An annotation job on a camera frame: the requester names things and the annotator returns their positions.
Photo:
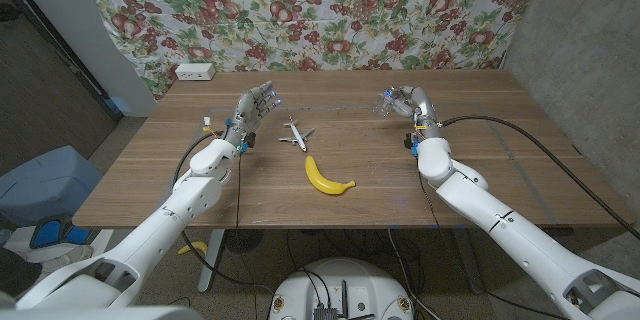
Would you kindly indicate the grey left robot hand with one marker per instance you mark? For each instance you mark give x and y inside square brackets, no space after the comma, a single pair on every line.
[248,112]

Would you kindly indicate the floral fruit print backdrop cloth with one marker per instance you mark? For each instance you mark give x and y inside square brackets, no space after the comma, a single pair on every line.
[310,15]

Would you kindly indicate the blue foot pedal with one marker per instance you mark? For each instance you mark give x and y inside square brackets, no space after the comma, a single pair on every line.
[47,232]

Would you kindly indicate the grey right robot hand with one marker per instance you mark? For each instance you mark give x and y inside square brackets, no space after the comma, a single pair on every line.
[425,107]

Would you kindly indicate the white toy airplane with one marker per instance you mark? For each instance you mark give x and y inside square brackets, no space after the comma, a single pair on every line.
[298,136]

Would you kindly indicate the grey shoe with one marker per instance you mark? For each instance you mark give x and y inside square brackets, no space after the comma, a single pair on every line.
[67,260]

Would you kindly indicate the round black floor disc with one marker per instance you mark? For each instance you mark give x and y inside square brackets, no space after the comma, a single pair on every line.
[244,240]

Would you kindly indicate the yellow toy banana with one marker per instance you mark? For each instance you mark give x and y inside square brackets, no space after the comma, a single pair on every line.
[320,182]

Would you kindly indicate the white table leg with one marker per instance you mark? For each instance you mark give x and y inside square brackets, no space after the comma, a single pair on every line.
[212,260]

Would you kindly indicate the white robot torso base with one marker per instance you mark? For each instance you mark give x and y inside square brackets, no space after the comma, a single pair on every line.
[345,280]

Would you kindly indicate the white power strip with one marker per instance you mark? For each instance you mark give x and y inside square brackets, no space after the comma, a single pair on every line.
[195,72]

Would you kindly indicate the grey table leg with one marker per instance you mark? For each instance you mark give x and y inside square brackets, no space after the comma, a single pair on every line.
[470,265]

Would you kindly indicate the grey-blue plastic bin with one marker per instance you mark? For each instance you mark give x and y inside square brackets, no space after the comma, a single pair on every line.
[47,185]

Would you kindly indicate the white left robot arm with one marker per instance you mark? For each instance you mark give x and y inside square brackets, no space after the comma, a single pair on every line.
[162,225]

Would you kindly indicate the clear glass salt shaker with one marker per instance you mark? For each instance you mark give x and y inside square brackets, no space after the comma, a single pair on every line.
[387,105]

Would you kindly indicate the small yellow floor banana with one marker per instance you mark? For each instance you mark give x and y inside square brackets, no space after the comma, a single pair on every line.
[196,246]

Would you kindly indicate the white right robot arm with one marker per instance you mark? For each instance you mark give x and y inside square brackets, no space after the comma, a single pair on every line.
[510,230]

